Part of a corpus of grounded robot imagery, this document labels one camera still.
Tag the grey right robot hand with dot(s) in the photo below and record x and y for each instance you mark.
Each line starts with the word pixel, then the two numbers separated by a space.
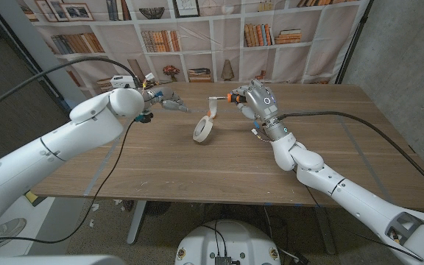
pixel 261 103

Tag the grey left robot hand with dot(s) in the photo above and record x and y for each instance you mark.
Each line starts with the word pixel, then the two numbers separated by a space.
pixel 164 97

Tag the black orange screwdriver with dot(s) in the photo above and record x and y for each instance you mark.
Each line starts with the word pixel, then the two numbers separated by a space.
pixel 236 98

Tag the cream masking tape roll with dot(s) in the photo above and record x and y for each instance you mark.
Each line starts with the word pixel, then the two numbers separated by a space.
pixel 210 125

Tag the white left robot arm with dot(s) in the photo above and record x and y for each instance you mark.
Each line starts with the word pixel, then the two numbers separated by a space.
pixel 68 140

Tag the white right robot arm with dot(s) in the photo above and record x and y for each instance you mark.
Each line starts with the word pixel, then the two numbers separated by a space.
pixel 355 202

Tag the white power strip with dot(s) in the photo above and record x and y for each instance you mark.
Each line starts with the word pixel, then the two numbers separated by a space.
pixel 121 81

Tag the printed bookshelf backdrop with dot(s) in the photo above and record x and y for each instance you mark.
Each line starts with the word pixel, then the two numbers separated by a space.
pixel 322 55

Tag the black backdrop stand pole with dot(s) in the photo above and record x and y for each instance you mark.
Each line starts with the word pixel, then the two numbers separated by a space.
pixel 353 44

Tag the black ribbed round object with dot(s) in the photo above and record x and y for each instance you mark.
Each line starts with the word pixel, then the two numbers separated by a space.
pixel 158 208

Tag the grey table leg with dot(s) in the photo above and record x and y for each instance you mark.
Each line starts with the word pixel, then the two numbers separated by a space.
pixel 136 224
pixel 326 235

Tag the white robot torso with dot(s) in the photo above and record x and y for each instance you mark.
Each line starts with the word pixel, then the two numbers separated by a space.
pixel 230 239

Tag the yellow black tool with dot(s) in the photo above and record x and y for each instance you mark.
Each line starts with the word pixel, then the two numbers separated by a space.
pixel 33 198

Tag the white floor platform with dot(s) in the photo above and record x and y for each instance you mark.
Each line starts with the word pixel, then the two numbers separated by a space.
pixel 31 221

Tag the grey sneaker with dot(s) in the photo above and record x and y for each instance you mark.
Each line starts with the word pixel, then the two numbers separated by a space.
pixel 6 230

